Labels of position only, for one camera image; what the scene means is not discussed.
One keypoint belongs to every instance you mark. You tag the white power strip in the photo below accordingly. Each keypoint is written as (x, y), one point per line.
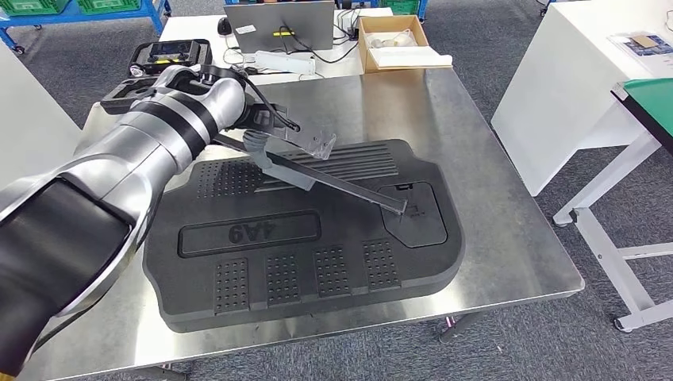
(286, 62)

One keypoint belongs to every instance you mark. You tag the open black foam case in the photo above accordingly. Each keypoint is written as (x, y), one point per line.
(118, 94)

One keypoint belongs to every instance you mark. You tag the blue metal cart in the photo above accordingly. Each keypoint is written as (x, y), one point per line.
(79, 16)

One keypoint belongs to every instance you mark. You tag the stainless steel workbench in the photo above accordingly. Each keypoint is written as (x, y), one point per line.
(499, 184)

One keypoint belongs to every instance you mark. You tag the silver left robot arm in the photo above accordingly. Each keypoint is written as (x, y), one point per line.
(158, 131)

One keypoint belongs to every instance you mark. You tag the printed paper sheet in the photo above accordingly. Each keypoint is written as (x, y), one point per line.
(644, 44)

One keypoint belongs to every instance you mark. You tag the open cardboard box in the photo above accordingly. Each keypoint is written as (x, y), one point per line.
(365, 47)

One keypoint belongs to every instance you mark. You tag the black plastic license plate bracket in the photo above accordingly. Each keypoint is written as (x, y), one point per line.
(357, 192)

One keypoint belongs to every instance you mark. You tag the dark computer monitor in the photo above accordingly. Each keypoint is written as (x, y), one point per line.
(273, 23)

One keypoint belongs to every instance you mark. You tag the black handheld controller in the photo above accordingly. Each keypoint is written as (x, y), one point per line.
(171, 52)

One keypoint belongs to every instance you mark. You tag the white panel desk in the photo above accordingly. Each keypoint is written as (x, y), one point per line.
(31, 131)
(557, 94)

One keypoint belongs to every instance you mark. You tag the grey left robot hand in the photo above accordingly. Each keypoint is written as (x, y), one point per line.
(257, 150)

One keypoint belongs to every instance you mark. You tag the green topped white table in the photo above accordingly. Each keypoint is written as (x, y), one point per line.
(604, 252)

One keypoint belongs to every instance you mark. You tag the black computer mouse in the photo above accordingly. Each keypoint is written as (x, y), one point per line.
(224, 26)

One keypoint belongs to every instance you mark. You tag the green plastic bin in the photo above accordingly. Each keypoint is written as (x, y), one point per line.
(108, 4)
(31, 5)
(399, 5)

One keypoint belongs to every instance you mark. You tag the large black moulded tray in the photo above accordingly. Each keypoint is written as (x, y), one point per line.
(315, 273)

